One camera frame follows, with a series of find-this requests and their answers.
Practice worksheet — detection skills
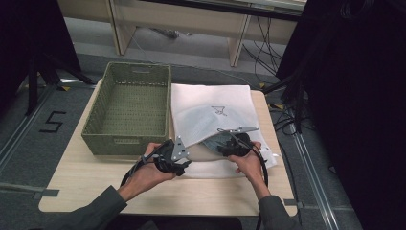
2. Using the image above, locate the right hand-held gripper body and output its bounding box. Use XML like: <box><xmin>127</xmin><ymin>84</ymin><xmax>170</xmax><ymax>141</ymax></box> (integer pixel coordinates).
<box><xmin>223</xmin><ymin>126</ymin><xmax>260</xmax><ymax>158</ymax></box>

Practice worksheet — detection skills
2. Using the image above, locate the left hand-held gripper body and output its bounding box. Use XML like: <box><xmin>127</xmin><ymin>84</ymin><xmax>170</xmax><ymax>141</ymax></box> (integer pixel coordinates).
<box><xmin>151</xmin><ymin>135</ymin><xmax>191</xmax><ymax>176</ymax></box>

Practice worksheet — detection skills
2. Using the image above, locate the light blue cloth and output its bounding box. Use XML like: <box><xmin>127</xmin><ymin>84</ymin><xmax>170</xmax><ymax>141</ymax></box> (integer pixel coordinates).
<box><xmin>201</xmin><ymin>132</ymin><xmax>232</xmax><ymax>155</ymax></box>

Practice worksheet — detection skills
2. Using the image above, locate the white mesh laundry bag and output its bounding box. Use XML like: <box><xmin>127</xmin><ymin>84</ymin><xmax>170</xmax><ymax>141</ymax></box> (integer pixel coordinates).
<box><xmin>169</xmin><ymin>82</ymin><xmax>279</xmax><ymax>180</ymax></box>

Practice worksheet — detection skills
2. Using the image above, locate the green woven basket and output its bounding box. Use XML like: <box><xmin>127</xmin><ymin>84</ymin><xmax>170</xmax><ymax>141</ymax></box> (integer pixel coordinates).
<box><xmin>80</xmin><ymin>61</ymin><xmax>172</xmax><ymax>157</ymax></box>

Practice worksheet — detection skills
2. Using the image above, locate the person's right hand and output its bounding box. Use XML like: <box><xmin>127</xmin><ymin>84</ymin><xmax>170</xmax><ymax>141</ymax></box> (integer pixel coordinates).
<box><xmin>227</xmin><ymin>141</ymin><xmax>264</xmax><ymax>187</ymax></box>

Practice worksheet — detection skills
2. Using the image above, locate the person's left hand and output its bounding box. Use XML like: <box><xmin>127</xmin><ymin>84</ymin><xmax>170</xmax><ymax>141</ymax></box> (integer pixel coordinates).
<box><xmin>125</xmin><ymin>142</ymin><xmax>177</xmax><ymax>193</ymax></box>

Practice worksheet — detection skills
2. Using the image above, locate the black metal stand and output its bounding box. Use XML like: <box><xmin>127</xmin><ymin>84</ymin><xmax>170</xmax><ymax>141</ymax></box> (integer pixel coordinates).
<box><xmin>262</xmin><ymin>72</ymin><xmax>309</xmax><ymax>135</ymax></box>

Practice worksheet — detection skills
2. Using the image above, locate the black curtain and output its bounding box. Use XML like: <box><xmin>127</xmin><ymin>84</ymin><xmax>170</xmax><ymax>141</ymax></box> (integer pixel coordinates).
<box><xmin>0</xmin><ymin>0</ymin><xmax>82</xmax><ymax>113</ymax></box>
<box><xmin>275</xmin><ymin>0</ymin><xmax>406</xmax><ymax>230</ymax></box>

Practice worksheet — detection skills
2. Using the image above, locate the grey power strip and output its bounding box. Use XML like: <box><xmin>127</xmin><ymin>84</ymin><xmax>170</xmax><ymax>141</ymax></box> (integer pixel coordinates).
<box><xmin>150</xmin><ymin>27</ymin><xmax>194</xmax><ymax>40</ymax></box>

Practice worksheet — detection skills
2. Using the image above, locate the grey tape strip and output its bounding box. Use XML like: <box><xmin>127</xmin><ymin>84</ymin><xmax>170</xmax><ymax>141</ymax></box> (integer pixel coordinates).
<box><xmin>31</xmin><ymin>189</ymin><xmax>61</xmax><ymax>201</ymax></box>

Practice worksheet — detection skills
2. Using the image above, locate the light wooden desk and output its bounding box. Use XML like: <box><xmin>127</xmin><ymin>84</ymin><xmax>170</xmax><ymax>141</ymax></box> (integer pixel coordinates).
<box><xmin>56</xmin><ymin>0</ymin><xmax>308</xmax><ymax>68</ymax></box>

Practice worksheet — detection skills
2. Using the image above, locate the black tripod stand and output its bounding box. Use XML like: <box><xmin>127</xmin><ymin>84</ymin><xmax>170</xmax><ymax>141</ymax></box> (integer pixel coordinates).
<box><xmin>24</xmin><ymin>52</ymin><xmax>98</xmax><ymax>117</ymax></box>

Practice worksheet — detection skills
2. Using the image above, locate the right hand-held gripper cable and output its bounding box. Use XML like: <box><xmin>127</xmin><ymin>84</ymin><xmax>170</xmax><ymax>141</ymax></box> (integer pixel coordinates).
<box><xmin>217</xmin><ymin>127</ymin><xmax>270</xmax><ymax>230</ymax></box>

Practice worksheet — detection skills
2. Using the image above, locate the metal floor rail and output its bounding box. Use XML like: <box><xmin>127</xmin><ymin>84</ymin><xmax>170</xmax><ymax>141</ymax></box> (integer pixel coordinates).
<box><xmin>289</xmin><ymin>127</ymin><xmax>341</xmax><ymax>230</ymax></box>
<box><xmin>0</xmin><ymin>85</ymin><xmax>59</xmax><ymax>173</ymax></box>

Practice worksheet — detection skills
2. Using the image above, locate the bundle of black floor cables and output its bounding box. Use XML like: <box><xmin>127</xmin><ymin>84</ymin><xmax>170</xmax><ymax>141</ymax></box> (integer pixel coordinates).
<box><xmin>241</xmin><ymin>15</ymin><xmax>287</xmax><ymax>84</ymax></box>

